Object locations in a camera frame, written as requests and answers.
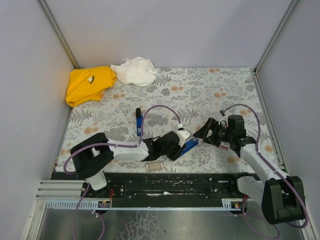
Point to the staple box tray with staples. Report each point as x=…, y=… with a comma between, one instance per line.
x=155, y=166

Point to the red white staple box sleeve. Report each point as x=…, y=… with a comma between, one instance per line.
x=225, y=145

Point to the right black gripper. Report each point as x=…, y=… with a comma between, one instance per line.
x=213, y=133

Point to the floral patterned table mat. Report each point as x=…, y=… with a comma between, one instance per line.
x=187, y=95

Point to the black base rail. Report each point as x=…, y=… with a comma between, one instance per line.
x=161, y=186

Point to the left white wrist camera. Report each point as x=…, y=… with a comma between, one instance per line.
x=183, y=135

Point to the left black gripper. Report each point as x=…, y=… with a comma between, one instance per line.
x=176, y=150

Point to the white crumpled cloth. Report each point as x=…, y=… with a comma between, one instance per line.
x=138, y=71

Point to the yellow t-shirt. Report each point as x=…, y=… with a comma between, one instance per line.
x=89, y=84

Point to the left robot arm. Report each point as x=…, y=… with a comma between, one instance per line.
x=91, y=156

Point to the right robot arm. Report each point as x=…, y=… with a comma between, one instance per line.
x=280, y=195

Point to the white slotted cable duct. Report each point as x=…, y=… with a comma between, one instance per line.
x=146, y=204

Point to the blue stapler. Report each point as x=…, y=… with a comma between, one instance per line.
x=191, y=142

